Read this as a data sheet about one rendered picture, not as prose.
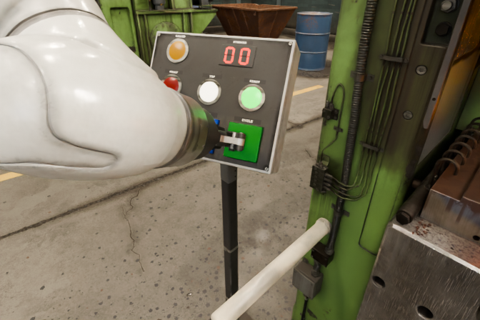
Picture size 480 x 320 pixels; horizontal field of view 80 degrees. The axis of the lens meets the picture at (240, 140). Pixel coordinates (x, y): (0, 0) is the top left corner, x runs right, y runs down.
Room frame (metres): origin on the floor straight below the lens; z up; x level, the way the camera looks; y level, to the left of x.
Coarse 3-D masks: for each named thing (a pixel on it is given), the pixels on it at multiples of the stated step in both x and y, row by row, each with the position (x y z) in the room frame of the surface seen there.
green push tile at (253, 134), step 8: (232, 128) 0.55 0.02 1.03; (240, 128) 0.54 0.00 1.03; (248, 128) 0.54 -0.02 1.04; (256, 128) 0.53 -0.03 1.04; (248, 136) 0.53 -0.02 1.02; (256, 136) 0.52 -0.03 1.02; (248, 144) 0.52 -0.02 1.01; (256, 144) 0.51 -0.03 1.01; (224, 152) 0.52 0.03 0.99; (232, 152) 0.52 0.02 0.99; (240, 152) 0.51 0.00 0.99; (248, 152) 0.51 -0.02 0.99; (256, 152) 0.51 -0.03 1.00; (248, 160) 0.50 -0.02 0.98; (256, 160) 0.50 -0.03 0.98
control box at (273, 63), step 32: (160, 32) 0.73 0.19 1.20; (160, 64) 0.69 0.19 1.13; (192, 64) 0.66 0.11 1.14; (224, 64) 0.63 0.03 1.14; (256, 64) 0.61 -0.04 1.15; (288, 64) 0.59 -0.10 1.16; (192, 96) 0.62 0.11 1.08; (224, 96) 0.60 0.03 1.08; (288, 96) 0.58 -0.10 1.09; (224, 160) 0.52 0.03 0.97
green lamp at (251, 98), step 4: (248, 88) 0.59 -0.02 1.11; (252, 88) 0.58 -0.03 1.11; (244, 92) 0.58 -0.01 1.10; (248, 92) 0.58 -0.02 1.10; (252, 92) 0.58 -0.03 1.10; (256, 92) 0.57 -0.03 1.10; (260, 92) 0.57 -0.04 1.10; (244, 96) 0.58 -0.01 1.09; (248, 96) 0.57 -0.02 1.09; (252, 96) 0.57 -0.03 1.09; (256, 96) 0.57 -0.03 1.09; (260, 96) 0.57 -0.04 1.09; (244, 100) 0.57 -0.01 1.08; (248, 100) 0.57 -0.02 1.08; (252, 100) 0.57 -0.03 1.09; (256, 100) 0.57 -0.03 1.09; (260, 100) 0.56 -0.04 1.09; (244, 104) 0.57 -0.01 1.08; (248, 104) 0.57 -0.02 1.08; (252, 104) 0.56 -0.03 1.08; (256, 104) 0.56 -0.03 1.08
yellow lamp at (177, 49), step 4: (172, 44) 0.70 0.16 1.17; (176, 44) 0.69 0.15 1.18; (180, 44) 0.69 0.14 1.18; (172, 48) 0.69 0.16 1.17; (176, 48) 0.69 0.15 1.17; (180, 48) 0.69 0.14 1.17; (184, 48) 0.68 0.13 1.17; (172, 52) 0.69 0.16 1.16; (176, 52) 0.68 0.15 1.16; (180, 52) 0.68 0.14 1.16; (184, 52) 0.68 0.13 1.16; (172, 56) 0.68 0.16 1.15; (176, 56) 0.68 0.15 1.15; (180, 56) 0.68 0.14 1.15
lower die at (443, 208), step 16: (448, 176) 0.44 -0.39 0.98; (464, 176) 0.44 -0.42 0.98; (432, 192) 0.40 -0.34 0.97; (448, 192) 0.40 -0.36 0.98; (464, 192) 0.40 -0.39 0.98; (432, 208) 0.40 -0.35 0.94; (448, 208) 0.38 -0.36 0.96; (464, 208) 0.37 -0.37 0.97; (448, 224) 0.38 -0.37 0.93; (464, 224) 0.36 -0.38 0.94
